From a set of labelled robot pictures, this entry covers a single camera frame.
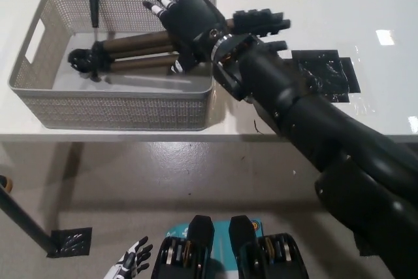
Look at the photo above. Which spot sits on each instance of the brown and black caster wheel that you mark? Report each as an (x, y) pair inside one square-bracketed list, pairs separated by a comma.
[(6, 182)]

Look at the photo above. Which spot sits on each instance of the grey perforated rectangular basket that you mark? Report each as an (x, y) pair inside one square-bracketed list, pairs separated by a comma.
[(114, 110)]

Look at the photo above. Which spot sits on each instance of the black tape patch on table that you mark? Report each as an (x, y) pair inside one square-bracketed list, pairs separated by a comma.
[(330, 63)]

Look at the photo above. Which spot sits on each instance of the white and black left hand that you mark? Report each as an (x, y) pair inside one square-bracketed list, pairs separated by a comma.
[(130, 257)]

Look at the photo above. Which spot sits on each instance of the black table leg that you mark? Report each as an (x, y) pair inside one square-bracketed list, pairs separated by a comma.
[(26, 220)]

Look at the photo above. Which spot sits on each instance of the black and white right hand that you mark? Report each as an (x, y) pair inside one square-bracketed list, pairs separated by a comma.
[(192, 21)]

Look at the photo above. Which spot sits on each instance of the bronze and black camera tripod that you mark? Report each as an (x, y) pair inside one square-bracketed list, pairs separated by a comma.
[(137, 43)]

